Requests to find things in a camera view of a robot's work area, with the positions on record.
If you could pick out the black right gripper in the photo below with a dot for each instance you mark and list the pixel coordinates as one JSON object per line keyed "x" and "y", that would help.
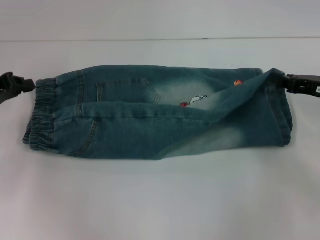
{"x": 303, "y": 86}

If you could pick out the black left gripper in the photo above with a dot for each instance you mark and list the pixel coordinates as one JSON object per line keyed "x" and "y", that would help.
{"x": 12, "y": 85}

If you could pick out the blue denim shorts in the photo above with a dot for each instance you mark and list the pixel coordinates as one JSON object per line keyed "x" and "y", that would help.
{"x": 125, "y": 130}

